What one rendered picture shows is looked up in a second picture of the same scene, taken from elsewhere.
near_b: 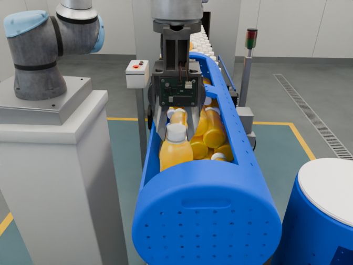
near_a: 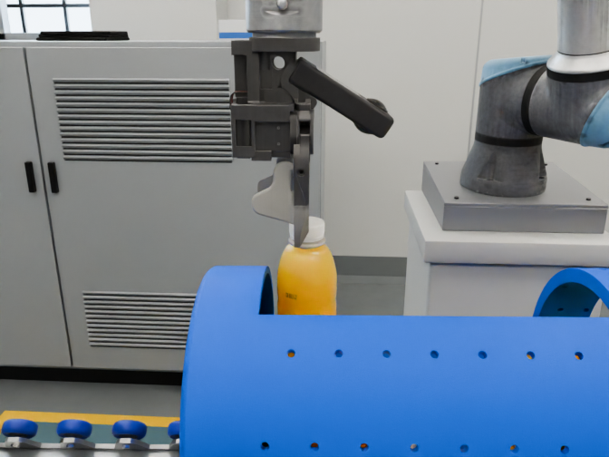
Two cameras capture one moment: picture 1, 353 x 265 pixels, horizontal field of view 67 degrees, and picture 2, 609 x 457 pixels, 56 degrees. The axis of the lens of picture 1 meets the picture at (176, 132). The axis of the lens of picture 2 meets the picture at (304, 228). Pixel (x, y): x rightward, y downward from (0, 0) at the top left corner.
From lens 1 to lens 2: 74 cm
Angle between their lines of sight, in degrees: 81
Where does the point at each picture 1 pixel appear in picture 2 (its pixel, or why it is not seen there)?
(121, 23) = not seen: outside the picture
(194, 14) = (252, 24)
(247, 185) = (200, 317)
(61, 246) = not seen: hidden behind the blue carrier
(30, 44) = (487, 101)
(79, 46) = (554, 121)
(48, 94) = (478, 185)
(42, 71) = (489, 147)
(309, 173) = not seen: outside the picture
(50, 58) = (511, 131)
